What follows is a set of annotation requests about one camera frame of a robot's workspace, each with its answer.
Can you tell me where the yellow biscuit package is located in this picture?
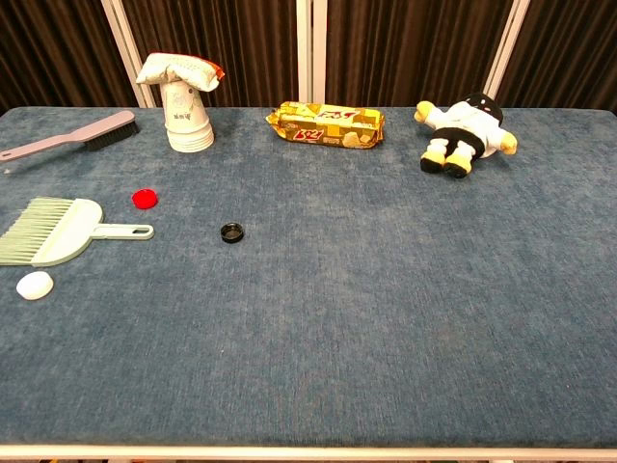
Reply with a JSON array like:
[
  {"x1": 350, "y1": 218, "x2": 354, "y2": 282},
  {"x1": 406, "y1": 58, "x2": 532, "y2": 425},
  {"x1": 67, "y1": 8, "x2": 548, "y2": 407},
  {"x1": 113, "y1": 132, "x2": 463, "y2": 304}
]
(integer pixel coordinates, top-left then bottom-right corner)
[{"x1": 265, "y1": 100, "x2": 386, "y2": 150}]

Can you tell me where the red bottle cap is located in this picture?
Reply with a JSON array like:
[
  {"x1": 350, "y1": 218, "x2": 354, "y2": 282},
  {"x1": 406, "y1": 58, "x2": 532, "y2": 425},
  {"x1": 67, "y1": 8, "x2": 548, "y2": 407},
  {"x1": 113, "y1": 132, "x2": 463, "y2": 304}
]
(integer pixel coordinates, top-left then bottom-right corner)
[{"x1": 131, "y1": 188, "x2": 160, "y2": 210}]

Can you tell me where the white snack bag orange end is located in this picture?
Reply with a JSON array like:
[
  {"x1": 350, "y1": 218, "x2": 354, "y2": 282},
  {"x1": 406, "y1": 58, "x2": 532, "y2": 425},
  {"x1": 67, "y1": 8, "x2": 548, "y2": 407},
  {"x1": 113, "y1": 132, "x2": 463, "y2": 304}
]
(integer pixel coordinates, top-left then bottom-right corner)
[{"x1": 135, "y1": 52, "x2": 226, "y2": 94}]

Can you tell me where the white bottle cap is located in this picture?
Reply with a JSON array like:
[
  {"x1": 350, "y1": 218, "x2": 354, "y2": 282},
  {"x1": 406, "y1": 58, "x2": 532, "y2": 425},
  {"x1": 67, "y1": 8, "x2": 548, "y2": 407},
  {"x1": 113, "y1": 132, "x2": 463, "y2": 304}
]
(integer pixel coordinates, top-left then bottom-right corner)
[{"x1": 15, "y1": 270, "x2": 55, "y2": 302}]

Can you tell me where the blue fabric table cover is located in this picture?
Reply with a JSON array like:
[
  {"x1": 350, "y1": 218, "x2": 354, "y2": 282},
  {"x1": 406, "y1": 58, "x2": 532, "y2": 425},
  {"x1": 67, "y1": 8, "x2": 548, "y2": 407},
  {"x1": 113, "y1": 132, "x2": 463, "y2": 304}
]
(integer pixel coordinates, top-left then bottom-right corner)
[{"x1": 0, "y1": 106, "x2": 617, "y2": 449}]

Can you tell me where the stack of white paper cups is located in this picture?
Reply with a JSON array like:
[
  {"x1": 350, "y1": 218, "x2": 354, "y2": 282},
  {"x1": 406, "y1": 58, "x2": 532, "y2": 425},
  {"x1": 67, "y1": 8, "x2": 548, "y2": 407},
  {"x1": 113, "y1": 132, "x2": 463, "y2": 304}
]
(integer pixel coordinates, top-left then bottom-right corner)
[{"x1": 161, "y1": 80, "x2": 215, "y2": 154}]

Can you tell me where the black and white plush doll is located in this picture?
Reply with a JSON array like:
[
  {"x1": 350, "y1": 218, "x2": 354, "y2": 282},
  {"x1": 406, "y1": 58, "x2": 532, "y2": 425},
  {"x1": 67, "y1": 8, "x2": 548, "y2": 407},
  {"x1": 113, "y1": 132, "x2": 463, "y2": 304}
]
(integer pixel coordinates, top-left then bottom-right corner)
[{"x1": 413, "y1": 92, "x2": 519, "y2": 180}]

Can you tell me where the dark pleated curtain panel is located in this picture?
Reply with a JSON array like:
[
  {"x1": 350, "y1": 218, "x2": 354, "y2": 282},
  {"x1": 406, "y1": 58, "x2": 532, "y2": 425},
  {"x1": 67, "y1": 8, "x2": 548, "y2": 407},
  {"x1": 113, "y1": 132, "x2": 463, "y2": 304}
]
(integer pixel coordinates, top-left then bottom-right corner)
[
  {"x1": 495, "y1": 0, "x2": 617, "y2": 115},
  {"x1": 0, "y1": 0, "x2": 142, "y2": 117},
  {"x1": 326, "y1": 0, "x2": 518, "y2": 109},
  {"x1": 121, "y1": 0, "x2": 300, "y2": 109}
]

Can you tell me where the lilac brush with black bristles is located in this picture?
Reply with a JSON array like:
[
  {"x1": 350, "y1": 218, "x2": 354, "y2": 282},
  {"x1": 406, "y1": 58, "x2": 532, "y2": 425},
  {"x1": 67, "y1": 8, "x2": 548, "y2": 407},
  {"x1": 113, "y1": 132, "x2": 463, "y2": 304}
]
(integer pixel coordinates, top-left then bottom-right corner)
[{"x1": 0, "y1": 110, "x2": 141, "y2": 163}]

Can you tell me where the white partition frame post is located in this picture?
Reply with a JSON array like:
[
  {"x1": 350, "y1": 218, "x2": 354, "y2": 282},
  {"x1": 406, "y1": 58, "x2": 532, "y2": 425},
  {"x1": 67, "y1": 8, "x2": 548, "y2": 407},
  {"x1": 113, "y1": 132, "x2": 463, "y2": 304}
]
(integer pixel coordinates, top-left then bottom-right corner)
[
  {"x1": 482, "y1": 0, "x2": 531, "y2": 98},
  {"x1": 295, "y1": 0, "x2": 329, "y2": 104},
  {"x1": 100, "y1": 0, "x2": 156, "y2": 109}
]

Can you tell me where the white table frame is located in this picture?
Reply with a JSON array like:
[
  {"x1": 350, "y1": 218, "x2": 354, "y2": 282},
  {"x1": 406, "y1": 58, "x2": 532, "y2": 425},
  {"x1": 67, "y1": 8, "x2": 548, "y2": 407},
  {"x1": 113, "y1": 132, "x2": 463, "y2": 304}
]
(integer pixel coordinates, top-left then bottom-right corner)
[{"x1": 0, "y1": 444, "x2": 617, "y2": 463}]

